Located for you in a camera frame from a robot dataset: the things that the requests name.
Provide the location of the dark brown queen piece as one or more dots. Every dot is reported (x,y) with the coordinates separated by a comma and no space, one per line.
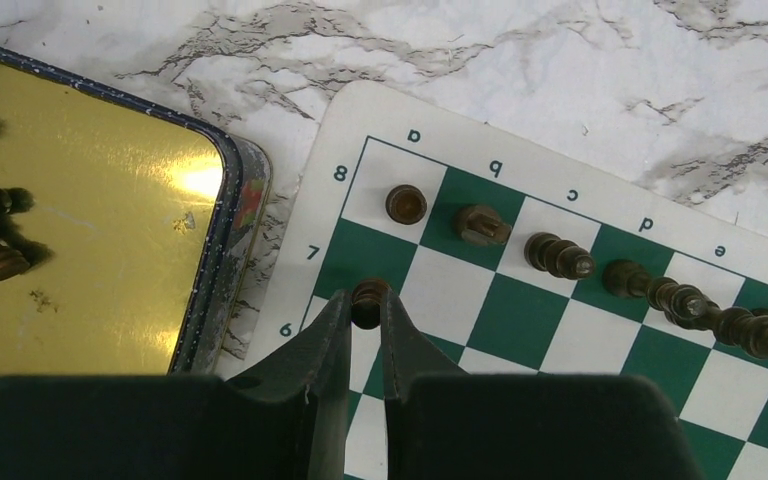
(681,304)

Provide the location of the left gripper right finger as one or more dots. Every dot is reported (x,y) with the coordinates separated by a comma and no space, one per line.
(445,423)

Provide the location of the dark brown king piece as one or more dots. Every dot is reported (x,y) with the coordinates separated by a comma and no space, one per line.
(733,326)

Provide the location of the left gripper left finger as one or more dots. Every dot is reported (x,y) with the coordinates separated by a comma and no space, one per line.
(285,417)

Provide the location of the dark brown pawn piece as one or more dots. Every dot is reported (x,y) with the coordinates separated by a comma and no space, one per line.
(366,301)

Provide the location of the dark brown chess piece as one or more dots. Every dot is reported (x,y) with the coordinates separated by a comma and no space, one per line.
(561,258)

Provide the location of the gold tin with dark pieces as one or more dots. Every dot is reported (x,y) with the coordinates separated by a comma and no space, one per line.
(125,227)

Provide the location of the green and white chessboard mat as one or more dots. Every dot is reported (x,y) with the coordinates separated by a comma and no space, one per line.
(485,306)

